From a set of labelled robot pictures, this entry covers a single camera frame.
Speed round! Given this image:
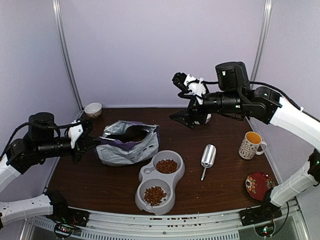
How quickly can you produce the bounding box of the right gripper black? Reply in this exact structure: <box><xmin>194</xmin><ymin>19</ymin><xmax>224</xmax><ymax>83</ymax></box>
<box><xmin>169</xmin><ymin>90</ymin><xmax>244</xmax><ymax>129</ymax></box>

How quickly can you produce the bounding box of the purple puppy food bag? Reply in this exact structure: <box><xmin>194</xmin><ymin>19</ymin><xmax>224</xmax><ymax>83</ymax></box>
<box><xmin>95</xmin><ymin>120</ymin><xmax>160</xmax><ymax>167</ymax></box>

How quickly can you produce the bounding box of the metal food scoop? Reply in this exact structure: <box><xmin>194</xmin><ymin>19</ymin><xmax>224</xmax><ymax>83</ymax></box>
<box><xmin>200</xmin><ymin>144</ymin><xmax>217</xmax><ymax>181</ymax></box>

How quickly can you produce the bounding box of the grey double pet bowl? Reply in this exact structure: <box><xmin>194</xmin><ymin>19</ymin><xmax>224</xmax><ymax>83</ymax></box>
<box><xmin>135</xmin><ymin>150</ymin><xmax>185</xmax><ymax>215</ymax></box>

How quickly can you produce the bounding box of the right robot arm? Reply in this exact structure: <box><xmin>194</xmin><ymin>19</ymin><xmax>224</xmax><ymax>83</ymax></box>
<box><xmin>170</xmin><ymin>61</ymin><xmax>320</xmax><ymax>221</ymax></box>

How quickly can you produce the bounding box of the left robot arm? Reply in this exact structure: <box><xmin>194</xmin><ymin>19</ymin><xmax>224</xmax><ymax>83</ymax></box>
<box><xmin>0</xmin><ymin>112</ymin><xmax>101</xmax><ymax>227</ymax></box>

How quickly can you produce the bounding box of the white scalloped bowl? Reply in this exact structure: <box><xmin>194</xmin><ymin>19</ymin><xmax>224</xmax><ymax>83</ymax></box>
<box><xmin>205</xmin><ymin>114</ymin><xmax>212</xmax><ymax>124</ymax></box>

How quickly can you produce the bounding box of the small white round bowl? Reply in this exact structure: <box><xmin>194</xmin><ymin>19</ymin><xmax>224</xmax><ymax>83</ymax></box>
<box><xmin>84</xmin><ymin>102</ymin><xmax>103</xmax><ymax>119</ymax></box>

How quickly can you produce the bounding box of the kibble in far bowl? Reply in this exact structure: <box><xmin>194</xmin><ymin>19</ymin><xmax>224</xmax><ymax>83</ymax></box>
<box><xmin>156</xmin><ymin>159</ymin><xmax>178</xmax><ymax>174</ymax></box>

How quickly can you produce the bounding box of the kibble in bowl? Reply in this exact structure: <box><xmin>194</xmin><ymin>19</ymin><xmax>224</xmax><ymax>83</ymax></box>
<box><xmin>156</xmin><ymin>159</ymin><xmax>178</xmax><ymax>174</ymax></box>
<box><xmin>144</xmin><ymin>186</ymin><xmax>167</xmax><ymax>207</ymax></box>

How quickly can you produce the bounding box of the patterned mug yellow inside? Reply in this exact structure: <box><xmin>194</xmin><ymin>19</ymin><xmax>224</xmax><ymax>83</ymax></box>
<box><xmin>238</xmin><ymin>131</ymin><xmax>268</xmax><ymax>160</ymax></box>

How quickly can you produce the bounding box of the kibble in near bowl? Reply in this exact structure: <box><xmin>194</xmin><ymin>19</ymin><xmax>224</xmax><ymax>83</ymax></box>
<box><xmin>144</xmin><ymin>186</ymin><xmax>167</xmax><ymax>207</ymax></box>

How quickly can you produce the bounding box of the red floral plate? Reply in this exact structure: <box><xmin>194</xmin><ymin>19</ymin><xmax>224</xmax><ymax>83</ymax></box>
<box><xmin>245</xmin><ymin>171</ymin><xmax>276</xmax><ymax>201</ymax></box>

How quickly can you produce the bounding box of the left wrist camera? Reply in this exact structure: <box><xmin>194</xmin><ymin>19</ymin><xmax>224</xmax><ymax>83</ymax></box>
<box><xmin>66</xmin><ymin>119</ymin><xmax>94</xmax><ymax>149</ymax></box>

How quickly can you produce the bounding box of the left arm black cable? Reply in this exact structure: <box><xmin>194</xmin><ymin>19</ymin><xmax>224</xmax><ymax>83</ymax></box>
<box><xmin>0</xmin><ymin>121</ymin><xmax>73</xmax><ymax>161</ymax></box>

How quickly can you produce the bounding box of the aluminium front rail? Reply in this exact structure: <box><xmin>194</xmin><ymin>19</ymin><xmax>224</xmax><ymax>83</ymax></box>
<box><xmin>32</xmin><ymin>197</ymin><xmax>308</xmax><ymax>240</ymax></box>

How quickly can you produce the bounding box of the right aluminium frame post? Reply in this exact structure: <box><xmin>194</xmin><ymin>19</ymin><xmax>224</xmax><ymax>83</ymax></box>
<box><xmin>250</xmin><ymin>0</ymin><xmax>273</xmax><ymax>82</ymax></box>

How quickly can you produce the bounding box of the aluminium frame post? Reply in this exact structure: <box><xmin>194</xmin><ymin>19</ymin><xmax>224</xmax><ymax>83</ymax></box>
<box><xmin>52</xmin><ymin>0</ymin><xmax>84</xmax><ymax>112</ymax></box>
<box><xmin>250</xmin><ymin>0</ymin><xmax>273</xmax><ymax>82</ymax></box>

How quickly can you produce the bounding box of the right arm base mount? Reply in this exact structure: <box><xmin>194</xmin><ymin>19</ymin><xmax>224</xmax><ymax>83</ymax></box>
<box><xmin>239</xmin><ymin>206</ymin><xmax>283</xmax><ymax>238</ymax></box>

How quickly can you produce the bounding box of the left aluminium frame post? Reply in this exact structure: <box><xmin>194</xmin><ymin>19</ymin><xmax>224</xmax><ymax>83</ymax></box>
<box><xmin>52</xmin><ymin>0</ymin><xmax>84</xmax><ymax>112</ymax></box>

